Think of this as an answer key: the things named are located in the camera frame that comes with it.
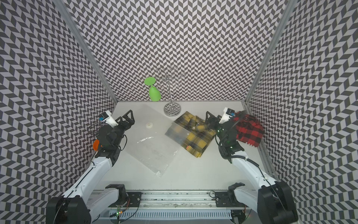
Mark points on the black mounting plate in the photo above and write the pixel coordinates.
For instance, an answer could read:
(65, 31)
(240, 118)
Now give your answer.
(133, 199)
(222, 199)

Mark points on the white bag valve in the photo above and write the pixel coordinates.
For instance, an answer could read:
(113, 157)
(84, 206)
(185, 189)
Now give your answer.
(149, 125)

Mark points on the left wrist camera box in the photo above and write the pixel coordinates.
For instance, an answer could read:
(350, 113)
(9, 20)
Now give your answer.
(106, 118)

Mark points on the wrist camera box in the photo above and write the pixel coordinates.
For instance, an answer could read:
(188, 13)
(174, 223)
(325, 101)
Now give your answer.
(228, 114)
(106, 118)

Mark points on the red plaid folded shirt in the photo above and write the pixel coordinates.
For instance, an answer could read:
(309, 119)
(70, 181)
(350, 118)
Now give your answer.
(249, 129)

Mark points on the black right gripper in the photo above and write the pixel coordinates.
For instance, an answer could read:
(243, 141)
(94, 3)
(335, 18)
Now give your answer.
(216, 120)

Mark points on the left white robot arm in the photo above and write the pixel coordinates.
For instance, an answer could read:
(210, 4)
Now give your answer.
(75, 206)

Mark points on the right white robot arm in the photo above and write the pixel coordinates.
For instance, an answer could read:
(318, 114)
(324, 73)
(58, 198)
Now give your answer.
(270, 199)

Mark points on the orange plastic bowl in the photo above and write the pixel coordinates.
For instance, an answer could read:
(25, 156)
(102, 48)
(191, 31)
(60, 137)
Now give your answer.
(96, 144)

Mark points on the green plastic wine glass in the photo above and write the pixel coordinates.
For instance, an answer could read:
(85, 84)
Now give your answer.
(153, 92)

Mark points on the metal glass holder stand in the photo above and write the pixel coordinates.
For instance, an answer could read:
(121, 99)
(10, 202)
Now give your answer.
(169, 76)

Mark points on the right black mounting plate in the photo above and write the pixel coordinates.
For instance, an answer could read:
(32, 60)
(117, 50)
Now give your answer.
(222, 199)

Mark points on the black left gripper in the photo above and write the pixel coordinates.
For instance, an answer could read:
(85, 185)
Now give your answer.
(130, 121)

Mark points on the yellow plaid shirt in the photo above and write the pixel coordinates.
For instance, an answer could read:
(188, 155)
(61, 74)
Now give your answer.
(192, 133)

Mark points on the clear plastic vacuum bag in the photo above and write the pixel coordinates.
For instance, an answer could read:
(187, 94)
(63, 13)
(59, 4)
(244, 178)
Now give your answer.
(151, 147)

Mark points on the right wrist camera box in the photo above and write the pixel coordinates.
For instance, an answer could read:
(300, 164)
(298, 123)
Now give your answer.
(228, 114)

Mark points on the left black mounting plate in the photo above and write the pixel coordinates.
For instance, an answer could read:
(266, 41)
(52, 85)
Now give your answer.
(133, 199)

